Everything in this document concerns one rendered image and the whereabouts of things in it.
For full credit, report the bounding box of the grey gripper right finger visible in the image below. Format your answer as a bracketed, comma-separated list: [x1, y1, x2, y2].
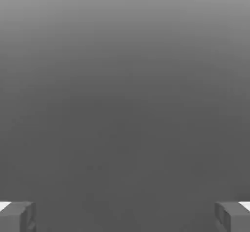
[214, 201, 250, 232]

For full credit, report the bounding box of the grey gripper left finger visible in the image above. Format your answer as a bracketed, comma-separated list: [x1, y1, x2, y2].
[0, 201, 37, 232]

